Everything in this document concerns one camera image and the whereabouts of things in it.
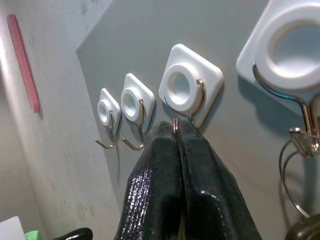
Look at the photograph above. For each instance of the grey hook board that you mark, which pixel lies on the grey hook board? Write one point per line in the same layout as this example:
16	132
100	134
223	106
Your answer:
140	37

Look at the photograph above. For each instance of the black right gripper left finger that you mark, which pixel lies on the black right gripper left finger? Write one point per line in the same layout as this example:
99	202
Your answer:
152	187

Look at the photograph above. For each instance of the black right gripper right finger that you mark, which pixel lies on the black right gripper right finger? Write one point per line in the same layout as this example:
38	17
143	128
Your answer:
212	200

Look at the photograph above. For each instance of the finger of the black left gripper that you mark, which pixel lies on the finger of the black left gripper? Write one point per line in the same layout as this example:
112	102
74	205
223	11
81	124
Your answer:
75	235

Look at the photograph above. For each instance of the pink strip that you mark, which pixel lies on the pink strip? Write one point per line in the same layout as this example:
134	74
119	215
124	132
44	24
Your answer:
23	62

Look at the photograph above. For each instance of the white adhesive wall hook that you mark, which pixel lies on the white adhesive wall hook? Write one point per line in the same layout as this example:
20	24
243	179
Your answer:
262	50
200	67
113	98
142	88

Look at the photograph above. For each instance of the green box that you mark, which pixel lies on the green box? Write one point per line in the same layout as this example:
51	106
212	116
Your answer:
32	235

